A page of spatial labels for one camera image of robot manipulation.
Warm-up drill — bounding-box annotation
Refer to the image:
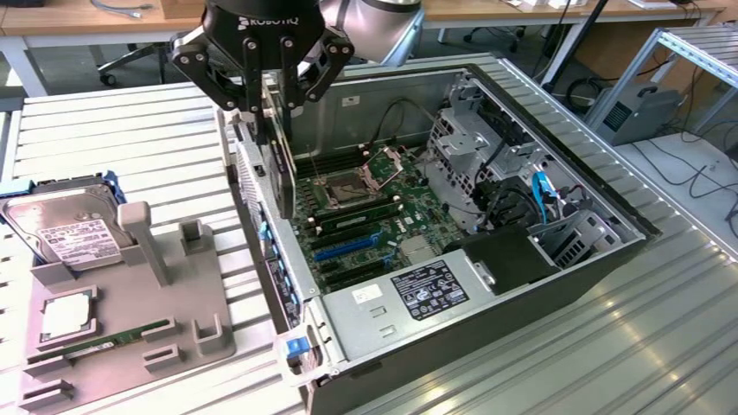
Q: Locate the silver CPU chip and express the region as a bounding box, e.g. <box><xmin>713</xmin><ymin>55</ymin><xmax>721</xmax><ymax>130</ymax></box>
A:
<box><xmin>38</xmin><ymin>297</ymin><xmax>93</xmax><ymax>336</ymax></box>

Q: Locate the thin wire locking lever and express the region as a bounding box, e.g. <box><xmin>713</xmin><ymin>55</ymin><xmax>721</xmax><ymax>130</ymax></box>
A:
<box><xmin>308</xmin><ymin>144</ymin><xmax>325</xmax><ymax>185</ymax></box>

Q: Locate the hard disk drive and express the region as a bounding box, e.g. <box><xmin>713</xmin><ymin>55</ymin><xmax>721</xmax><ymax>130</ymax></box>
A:
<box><xmin>0</xmin><ymin>170</ymin><xmax>129</xmax><ymax>265</ymax></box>

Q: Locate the silver chipset heatsink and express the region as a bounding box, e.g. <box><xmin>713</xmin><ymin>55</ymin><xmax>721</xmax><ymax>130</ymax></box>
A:
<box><xmin>398</xmin><ymin>236</ymin><xmax>437</xmax><ymax>265</ymax></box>

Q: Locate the black power wire bundle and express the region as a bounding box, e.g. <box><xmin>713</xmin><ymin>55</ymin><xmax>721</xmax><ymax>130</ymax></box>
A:
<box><xmin>471</xmin><ymin>175</ymin><xmax>541</xmax><ymax>233</ymax></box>

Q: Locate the black looping cable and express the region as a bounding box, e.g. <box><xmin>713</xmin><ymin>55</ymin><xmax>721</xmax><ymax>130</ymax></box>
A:
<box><xmin>368</xmin><ymin>98</ymin><xmax>434</xmax><ymax>146</ymax></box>

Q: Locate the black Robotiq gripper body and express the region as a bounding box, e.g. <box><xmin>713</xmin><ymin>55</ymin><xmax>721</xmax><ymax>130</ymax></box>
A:
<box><xmin>198</xmin><ymin>0</ymin><xmax>328</xmax><ymax>73</ymax></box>

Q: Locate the black slanted pole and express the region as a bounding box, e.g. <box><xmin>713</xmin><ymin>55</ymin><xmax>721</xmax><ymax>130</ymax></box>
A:
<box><xmin>539</xmin><ymin>0</ymin><xmax>611</xmax><ymax>94</ymax></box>

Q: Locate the CPU socket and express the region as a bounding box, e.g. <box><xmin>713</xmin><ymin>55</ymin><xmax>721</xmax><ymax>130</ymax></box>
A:
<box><xmin>313</xmin><ymin>170</ymin><xmax>385</xmax><ymax>214</ymax></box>

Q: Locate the black plastic shroud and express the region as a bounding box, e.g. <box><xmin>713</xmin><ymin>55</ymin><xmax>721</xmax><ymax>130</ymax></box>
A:
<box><xmin>441</xmin><ymin>224</ymin><xmax>564</xmax><ymax>298</ymax></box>

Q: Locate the grey box with handle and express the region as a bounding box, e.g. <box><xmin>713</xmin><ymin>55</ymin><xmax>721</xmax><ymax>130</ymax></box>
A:
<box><xmin>597</xmin><ymin>84</ymin><xmax>685</xmax><ymax>147</ymax></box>

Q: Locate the aluminium frame slat table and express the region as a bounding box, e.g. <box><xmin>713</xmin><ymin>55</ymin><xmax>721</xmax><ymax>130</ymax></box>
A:
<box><xmin>580</xmin><ymin>24</ymin><xmax>738</xmax><ymax>136</ymax></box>

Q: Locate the grey plastic parts rack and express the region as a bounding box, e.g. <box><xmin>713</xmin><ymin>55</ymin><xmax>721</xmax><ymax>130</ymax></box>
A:
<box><xmin>14</xmin><ymin>201</ymin><xmax>238</xmax><ymax>414</ymax></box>

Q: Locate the brown cardboard box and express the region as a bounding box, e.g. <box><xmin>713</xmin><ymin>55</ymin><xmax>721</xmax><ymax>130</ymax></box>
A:
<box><xmin>158</xmin><ymin>0</ymin><xmax>208</xmax><ymax>19</ymax></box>

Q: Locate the blue expansion slot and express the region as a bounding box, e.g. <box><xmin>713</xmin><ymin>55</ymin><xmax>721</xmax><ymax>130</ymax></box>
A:
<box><xmin>312</xmin><ymin>235</ymin><xmax>377</xmax><ymax>264</ymax></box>

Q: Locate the graphics card with black cooler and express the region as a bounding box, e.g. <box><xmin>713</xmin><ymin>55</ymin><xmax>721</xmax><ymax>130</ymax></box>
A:
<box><xmin>258</xmin><ymin>71</ymin><xmax>300</xmax><ymax>220</ymax></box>

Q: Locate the grey network cable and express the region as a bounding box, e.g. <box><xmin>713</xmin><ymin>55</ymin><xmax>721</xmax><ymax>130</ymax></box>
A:
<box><xmin>89</xmin><ymin>0</ymin><xmax>156</xmax><ymax>19</ymax></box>

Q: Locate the metal socket cover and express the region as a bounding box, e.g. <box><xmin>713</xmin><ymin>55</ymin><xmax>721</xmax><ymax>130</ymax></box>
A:
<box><xmin>360</xmin><ymin>145</ymin><xmax>408</xmax><ymax>196</ymax></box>

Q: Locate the silver disk bay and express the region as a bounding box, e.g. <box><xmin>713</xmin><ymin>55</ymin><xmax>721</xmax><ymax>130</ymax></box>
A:
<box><xmin>527</xmin><ymin>202</ymin><xmax>648</xmax><ymax>270</ymax></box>

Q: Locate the green motherboard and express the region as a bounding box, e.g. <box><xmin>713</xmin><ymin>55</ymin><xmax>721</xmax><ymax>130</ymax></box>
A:
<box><xmin>268</xmin><ymin>144</ymin><xmax>469</xmax><ymax>296</ymax></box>

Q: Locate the black expansion slot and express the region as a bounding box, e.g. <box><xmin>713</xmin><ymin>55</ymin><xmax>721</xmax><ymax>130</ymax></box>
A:
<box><xmin>322</xmin><ymin>270</ymin><xmax>388</xmax><ymax>291</ymax></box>
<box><xmin>317</xmin><ymin>258</ymin><xmax>385</xmax><ymax>278</ymax></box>
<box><xmin>309</xmin><ymin>223</ymin><xmax>370</xmax><ymax>250</ymax></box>

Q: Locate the open black PC case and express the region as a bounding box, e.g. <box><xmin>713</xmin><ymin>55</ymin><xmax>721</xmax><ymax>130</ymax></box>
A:
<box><xmin>210</xmin><ymin>62</ymin><xmax>664</xmax><ymax>415</ymax></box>

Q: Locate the office chair base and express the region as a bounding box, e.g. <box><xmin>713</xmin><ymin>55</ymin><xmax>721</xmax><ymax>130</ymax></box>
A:
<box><xmin>436</xmin><ymin>24</ymin><xmax>527</xmax><ymax>54</ymax></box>
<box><xmin>96</xmin><ymin>41</ymin><xmax>200</xmax><ymax>87</ymax></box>

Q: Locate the black RAM slot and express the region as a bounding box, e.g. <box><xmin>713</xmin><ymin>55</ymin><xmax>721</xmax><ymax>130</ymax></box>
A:
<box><xmin>296</xmin><ymin>160</ymin><xmax>369</xmax><ymax>179</ymax></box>
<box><xmin>296</xmin><ymin>150</ymin><xmax>368</xmax><ymax>168</ymax></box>
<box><xmin>296</xmin><ymin>145</ymin><xmax>366</xmax><ymax>162</ymax></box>
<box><xmin>296</xmin><ymin>155</ymin><xmax>369</xmax><ymax>173</ymax></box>

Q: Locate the silver hard disk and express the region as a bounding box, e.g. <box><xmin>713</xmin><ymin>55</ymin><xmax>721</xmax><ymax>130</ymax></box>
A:
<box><xmin>0</xmin><ymin>189</ymin><xmax>138</xmax><ymax>272</ymax></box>

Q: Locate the black coiled cable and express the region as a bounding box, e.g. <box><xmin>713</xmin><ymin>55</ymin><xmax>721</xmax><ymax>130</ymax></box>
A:
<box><xmin>564</xmin><ymin>76</ymin><xmax>604</xmax><ymax>112</ymax></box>

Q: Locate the blue data wire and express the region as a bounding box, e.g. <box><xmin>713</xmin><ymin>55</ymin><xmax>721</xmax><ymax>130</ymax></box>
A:
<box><xmin>529</xmin><ymin>169</ymin><xmax>559</xmax><ymax>227</ymax></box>

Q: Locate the green RAM stick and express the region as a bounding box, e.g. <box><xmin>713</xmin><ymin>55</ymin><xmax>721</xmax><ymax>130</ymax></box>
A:
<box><xmin>26</xmin><ymin>318</ymin><xmax>173</xmax><ymax>363</ymax></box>
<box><xmin>313</xmin><ymin>199</ymin><xmax>402</xmax><ymax>233</ymax></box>

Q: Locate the grey power supply unit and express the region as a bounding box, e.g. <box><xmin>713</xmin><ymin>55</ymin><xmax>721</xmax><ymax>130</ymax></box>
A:
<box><xmin>317</xmin><ymin>248</ymin><xmax>497</xmax><ymax>365</ymax></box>

